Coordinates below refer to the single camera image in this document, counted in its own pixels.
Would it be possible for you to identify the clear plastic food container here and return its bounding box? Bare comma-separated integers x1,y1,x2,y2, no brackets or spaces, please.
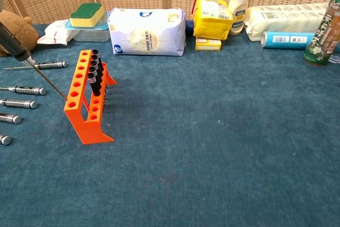
65,11,111,43

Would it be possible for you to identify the blue label drink bottle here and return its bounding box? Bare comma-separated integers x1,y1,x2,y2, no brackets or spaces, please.
328,43,340,64

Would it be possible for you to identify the small yellow box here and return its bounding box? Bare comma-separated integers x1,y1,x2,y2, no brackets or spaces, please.
195,37,222,52

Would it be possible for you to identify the white blue soft pack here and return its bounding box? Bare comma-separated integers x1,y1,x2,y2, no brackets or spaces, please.
107,7,187,57

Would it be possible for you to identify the small black ringed screwdriver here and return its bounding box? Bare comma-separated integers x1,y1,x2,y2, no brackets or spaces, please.
90,54,104,78
88,66,103,89
91,49,105,72
89,60,104,83
87,72,102,97

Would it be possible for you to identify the blue table cloth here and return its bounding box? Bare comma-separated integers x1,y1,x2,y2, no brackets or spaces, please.
0,23,340,227

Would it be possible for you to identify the green yellow sponge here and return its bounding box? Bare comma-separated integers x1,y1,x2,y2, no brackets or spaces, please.
69,2,106,28

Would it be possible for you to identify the long white paper pack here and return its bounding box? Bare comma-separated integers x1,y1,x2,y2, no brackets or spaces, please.
244,3,330,43

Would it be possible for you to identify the green tea bottle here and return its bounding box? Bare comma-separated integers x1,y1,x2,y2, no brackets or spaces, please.
303,0,340,66

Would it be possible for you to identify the orange screwdriver rack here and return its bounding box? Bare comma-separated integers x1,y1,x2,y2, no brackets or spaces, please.
63,49,118,146

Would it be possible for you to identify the brown capybara plush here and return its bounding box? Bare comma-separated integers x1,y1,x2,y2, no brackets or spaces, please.
0,10,39,57

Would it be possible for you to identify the yellow biscuit bag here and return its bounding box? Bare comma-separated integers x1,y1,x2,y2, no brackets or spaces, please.
192,0,234,41

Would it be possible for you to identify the light blue cylinder roll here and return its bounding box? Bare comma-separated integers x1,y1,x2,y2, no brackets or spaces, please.
260,31,316,51

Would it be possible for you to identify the mayonnaise bottle with clear cap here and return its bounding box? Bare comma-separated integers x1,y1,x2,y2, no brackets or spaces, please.
227,0,253,36

